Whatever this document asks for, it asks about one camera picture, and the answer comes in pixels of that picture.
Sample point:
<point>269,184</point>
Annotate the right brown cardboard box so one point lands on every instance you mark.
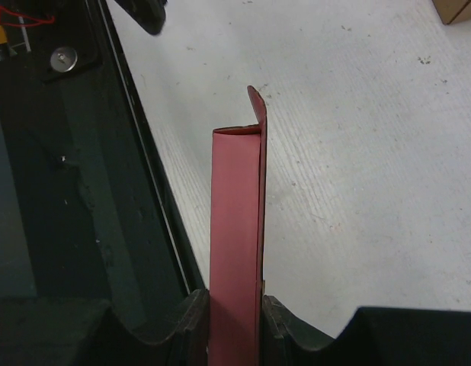
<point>453,11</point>

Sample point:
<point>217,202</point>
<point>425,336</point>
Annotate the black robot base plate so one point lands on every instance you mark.
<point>86,209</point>

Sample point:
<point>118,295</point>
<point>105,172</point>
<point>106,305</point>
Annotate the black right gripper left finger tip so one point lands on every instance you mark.
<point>79,331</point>

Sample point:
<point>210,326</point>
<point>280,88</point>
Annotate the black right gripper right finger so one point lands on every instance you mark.
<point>373,336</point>

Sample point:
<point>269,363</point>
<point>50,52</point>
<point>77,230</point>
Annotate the pink paper box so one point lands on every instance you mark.
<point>237,212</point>

